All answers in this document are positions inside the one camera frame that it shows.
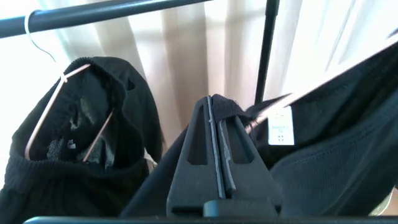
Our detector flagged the black shorts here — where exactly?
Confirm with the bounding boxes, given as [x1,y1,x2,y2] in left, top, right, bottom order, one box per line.
[0,56,164,218]

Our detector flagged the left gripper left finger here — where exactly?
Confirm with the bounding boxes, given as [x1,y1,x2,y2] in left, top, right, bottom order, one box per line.
[166,95,225,218]

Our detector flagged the black garment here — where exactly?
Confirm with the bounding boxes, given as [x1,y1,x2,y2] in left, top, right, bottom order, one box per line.
[119,27,398,218]

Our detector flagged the beige curtain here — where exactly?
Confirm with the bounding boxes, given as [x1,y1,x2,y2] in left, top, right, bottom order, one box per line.
[0,0,398,147]

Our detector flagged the black clothes rack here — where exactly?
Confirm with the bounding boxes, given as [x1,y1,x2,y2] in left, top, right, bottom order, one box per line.
[0,0,280,105]

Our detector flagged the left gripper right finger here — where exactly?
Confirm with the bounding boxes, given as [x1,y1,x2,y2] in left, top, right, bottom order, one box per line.
[217,115,284,215]

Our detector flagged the pink clothes hanger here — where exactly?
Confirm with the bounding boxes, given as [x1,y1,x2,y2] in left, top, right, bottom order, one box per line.
[244,91,299,134]
[24,9,115,162]

